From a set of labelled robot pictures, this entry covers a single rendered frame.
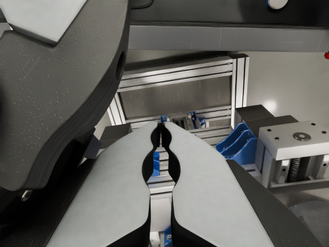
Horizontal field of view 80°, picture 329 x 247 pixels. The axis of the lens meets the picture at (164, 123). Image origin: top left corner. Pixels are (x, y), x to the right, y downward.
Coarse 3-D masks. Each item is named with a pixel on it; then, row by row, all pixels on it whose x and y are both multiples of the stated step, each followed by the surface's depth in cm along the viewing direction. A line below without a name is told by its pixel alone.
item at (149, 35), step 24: (0, 24) 33; (144, 24) 34; (168, 24) 34; (192, 24) 34; (216, 24) 34; (240, 24) 35; (264, 24) 43; (144, 48) 35; (168, 48) 35; (192, 48) 35; (216, 48) 36; (240, 48) 36; (264, 48) 36; (288, 48) 36; (312, 48) 36
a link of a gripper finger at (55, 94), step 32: (96, 0) 5; (128, 0) 5; (96, 32) 5; (128, 32) 6; (0, 64) 4; (32, 64) 4; (64, 64) 5; (96, 64) 5; (0, 96) 4; (32, 96) 4; (64, 96) 4; (96, 96) 5; (0, 128) 4; (32, 128) 4; (64, 128) 4; (0, 160) 4; (32, 160) 4
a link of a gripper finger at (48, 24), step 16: (0, 0) 5; (16, 0) 5; (32, 0) 5; (48, 0) 5; (64, 0) 5; (80, 0) 5; (16, 16) 5; (32, 16) 5; (48, 16) 5; (64, 16) 5; (32, 32) 5; (48, 32) 5; (64, 32) 5
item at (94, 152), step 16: (80, 144) 9; (96, 144) 11; (64, 160) 9; (80, 160) 9; (64, 176) 9; (0, 192) 5; (16, 192) 5; (32, 192) 7; (0, 208) 5; (16, 208) 6; (0, 224) 5; (0, 240) 5
